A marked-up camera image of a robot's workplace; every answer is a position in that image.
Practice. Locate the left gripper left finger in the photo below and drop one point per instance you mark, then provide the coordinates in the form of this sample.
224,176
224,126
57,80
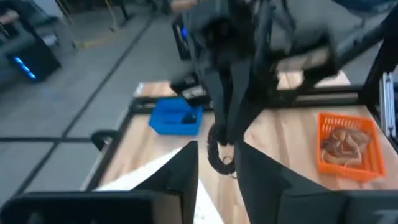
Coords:
186,183

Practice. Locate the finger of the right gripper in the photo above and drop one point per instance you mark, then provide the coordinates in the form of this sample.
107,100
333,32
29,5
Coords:
244,93
224,102

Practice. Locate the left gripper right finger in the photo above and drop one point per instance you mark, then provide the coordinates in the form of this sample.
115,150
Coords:
261,183

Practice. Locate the blue plastic basket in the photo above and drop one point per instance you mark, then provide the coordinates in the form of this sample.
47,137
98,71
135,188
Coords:
168,121

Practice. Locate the orange plastic basket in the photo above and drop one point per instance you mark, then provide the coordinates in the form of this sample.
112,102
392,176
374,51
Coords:
348,172

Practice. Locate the white perforated metal shelf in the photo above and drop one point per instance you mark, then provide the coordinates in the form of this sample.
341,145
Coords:
149,174

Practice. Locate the computer tower blue lights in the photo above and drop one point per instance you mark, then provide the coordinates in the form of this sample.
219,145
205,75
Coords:
31,62

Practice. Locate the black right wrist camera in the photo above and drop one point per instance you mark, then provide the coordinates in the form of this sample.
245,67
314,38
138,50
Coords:
191,90

